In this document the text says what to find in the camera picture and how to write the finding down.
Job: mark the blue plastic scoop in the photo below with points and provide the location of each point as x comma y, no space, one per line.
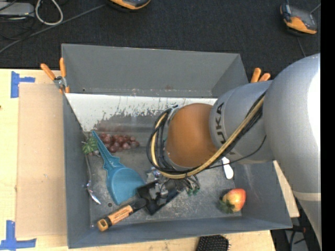
121,182

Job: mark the red toy grape bunch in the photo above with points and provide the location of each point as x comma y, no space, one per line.
118,141

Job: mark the red and yellow toy strawberry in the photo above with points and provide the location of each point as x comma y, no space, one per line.
235,199

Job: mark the black bristle brush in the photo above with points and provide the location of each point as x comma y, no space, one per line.
213,243

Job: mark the metal spoon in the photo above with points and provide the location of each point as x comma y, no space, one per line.
94,197

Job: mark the green toy leaf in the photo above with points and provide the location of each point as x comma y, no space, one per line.
89,145

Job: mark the grey metal bin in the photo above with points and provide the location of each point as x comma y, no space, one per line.
146,69

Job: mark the brown cardboard board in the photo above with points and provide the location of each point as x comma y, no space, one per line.
39,153

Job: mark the black cylinder on white bracket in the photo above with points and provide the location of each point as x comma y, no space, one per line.
228,169

